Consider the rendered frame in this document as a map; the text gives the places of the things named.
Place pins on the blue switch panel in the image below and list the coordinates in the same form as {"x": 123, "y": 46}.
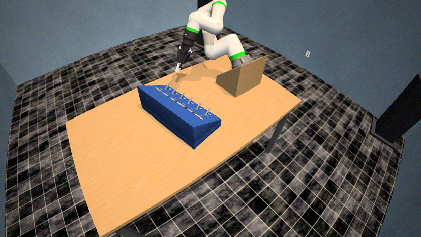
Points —
{"x": 186, "y": 119}

